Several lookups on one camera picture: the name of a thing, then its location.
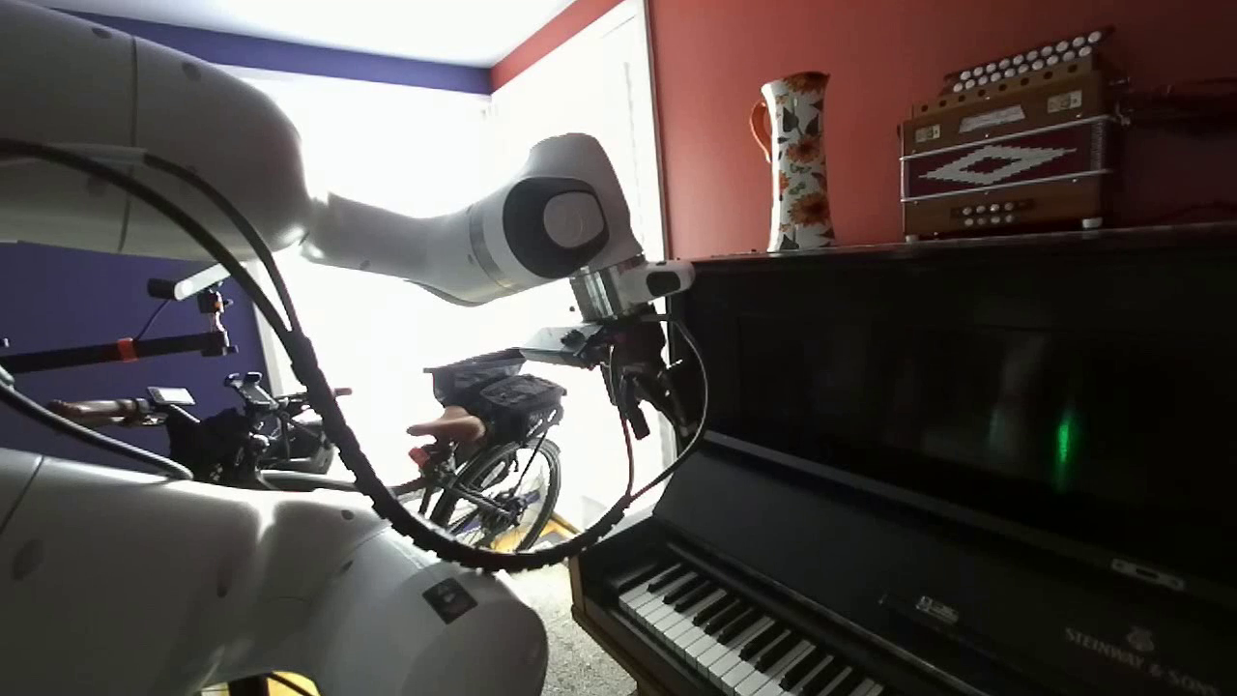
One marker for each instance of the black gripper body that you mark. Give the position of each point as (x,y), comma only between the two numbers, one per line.
(637,353)

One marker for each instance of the black piano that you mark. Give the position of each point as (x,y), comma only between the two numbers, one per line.
(953,425)

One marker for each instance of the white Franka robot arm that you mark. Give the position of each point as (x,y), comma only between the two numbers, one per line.
(154,580)

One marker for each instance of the black bicycle rack bag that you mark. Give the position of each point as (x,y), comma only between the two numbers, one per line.
(497,389)

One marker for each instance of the black bicycle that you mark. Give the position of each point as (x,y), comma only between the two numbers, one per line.
(509,495)

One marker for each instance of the floral ceramic vase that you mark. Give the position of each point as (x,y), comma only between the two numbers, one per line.
(797,160)

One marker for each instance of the bright window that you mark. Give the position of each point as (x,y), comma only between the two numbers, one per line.
(411,142)

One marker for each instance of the black pole with red tape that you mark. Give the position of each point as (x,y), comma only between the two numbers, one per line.
(118,350)

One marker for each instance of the white bar camera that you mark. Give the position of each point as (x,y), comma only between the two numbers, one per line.
(194,279)

